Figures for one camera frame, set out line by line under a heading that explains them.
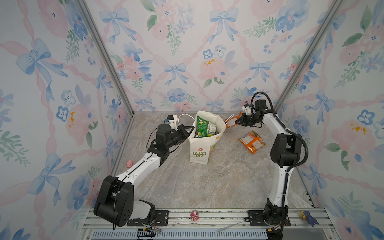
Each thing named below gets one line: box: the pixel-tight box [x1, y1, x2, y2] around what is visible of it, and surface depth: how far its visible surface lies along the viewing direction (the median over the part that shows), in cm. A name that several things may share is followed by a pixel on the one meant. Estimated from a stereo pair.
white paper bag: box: [188, 110, 234, 165], surface depth 85 cm
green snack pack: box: [196, 115, 217, 138], surface depth 85 cm
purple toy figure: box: [301, 210, 320, 228], surface depth 74 cm
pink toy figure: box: [190, 210, 200, 223], surface depth 73 cm
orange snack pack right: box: [238, 130, 266, 155], surface depth 102 cm
